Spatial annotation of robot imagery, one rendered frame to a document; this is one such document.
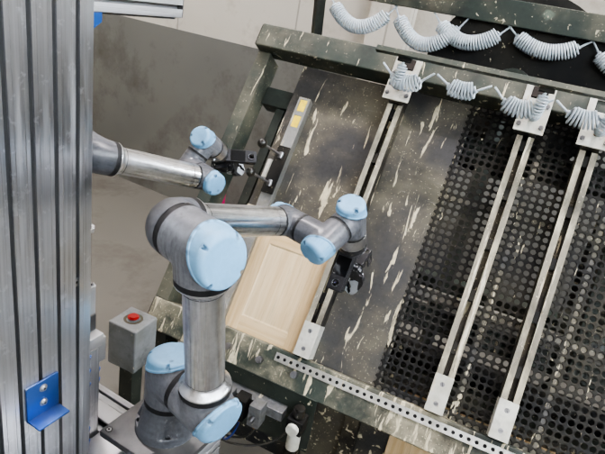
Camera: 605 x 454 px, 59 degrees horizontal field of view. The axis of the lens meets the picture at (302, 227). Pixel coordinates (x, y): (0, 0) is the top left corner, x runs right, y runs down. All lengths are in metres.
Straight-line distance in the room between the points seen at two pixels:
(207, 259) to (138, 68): 4.69
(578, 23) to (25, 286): 2.17
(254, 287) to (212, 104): 3.12
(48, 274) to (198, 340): 0.31
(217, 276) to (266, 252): 1.11
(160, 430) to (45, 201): 0.63
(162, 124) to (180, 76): 0.53
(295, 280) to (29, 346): 1.10
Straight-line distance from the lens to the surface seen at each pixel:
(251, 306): 2.06
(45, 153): 1.03
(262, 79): 2.33
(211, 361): 1.14
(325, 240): 1.27
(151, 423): 1.40
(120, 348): 2.05
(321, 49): 2.24
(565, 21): 2.52
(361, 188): 2.00
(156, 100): 5.44
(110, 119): 5.93
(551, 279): 1.93
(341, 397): 1.93
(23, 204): 1.04
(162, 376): 1.30
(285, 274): 2.04
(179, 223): 0.99
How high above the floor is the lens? 2.08
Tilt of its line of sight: 23 degrees down
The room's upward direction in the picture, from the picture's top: 10 degrees clockwise
